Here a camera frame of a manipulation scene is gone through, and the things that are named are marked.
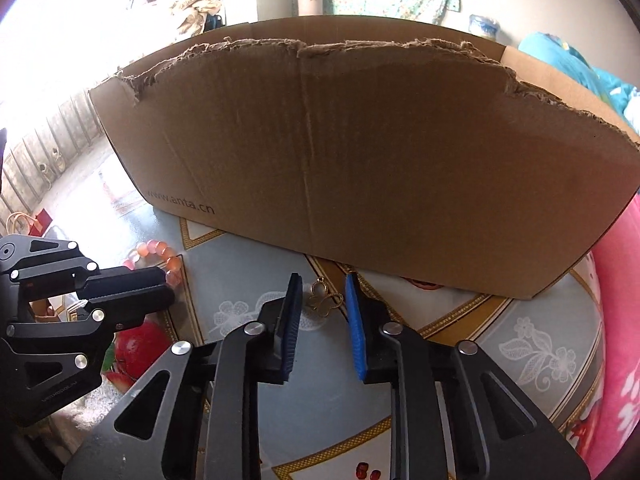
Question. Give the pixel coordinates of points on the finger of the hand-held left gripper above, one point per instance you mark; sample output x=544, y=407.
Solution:
x=130, y=280
x=135, y=305

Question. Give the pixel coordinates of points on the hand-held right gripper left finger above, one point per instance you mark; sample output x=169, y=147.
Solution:
x=292, y=330

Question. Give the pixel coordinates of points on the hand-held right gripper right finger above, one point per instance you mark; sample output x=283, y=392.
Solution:
x=354, y=330

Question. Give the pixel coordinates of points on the gold butterfly pendant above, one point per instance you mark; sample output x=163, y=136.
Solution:
x=324, y=303

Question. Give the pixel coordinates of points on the brown cardboard box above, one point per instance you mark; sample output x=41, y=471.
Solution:
x=375, y=160

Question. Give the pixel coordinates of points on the red bag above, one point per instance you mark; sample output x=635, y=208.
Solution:
x=42, y=222

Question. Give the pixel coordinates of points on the fruit print tablecloth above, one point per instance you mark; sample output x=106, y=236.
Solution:
x=500, y=360

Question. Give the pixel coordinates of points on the pink quilt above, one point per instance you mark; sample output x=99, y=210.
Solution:
x=620, y=335

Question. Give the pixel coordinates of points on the pile of clothes and bags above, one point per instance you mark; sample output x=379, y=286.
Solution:
x=197, y=5

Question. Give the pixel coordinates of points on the white paper roll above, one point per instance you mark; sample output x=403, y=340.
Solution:
x=309, y=2

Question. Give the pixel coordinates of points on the blue quilt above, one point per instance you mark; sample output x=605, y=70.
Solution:
x=575, y=65

